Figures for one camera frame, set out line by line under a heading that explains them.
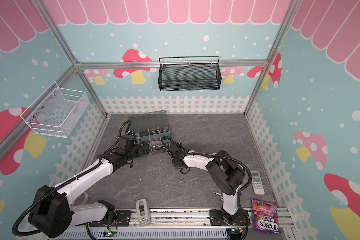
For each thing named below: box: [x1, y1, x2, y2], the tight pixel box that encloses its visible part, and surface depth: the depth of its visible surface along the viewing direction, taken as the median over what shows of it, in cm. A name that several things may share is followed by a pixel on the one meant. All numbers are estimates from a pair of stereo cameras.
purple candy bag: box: [250, 197, 282, 234], surface depth 74 cm
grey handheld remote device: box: [136, 198, 150, 227], surface depth 75 cm
